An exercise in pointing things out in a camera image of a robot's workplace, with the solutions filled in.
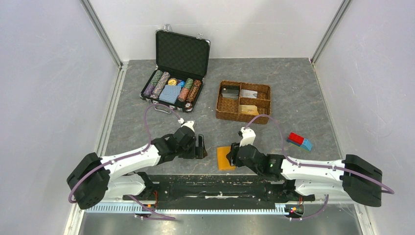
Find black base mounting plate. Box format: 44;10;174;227
134;172;316;210

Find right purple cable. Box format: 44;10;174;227
244;114;395;221

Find pink grey chip stack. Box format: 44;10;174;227
150;71;170;99

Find brown black chip stack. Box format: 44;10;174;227
186;80;202;102

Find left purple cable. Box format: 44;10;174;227
68;103;184;204

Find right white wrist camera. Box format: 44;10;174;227
238;127;256;147

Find white card in basket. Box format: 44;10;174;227
240;89;258;98

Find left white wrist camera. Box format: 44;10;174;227
178;118;195;135

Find green orange chip stack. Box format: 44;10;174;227
178;78;194;102

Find yellow blue loose chips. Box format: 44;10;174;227
167;78;185;88

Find orange card holder wallet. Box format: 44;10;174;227
216;146;236;171

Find tan card in basket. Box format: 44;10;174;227
238;104;259;116

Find loose poker chip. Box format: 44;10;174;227
184;102;193;110

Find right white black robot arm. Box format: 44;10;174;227
226;143;382;207

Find red blue toy block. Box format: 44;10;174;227
287;132;313;152

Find black card deck box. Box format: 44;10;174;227
221;85;240;99

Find purple cable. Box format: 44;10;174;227
68;103;184;204
244;114;395;221

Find blue playing card deck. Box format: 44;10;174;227
159;85;182;104

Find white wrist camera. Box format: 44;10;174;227
238;127;256;147
178;118;195;135

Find black poker chip case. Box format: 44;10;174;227
140;24;210;113

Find purple green chip stack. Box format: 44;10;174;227
143;70;163;96

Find woven brown basket tray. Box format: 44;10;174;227
215;80;271;122

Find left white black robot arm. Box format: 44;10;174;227
67;123;207;210

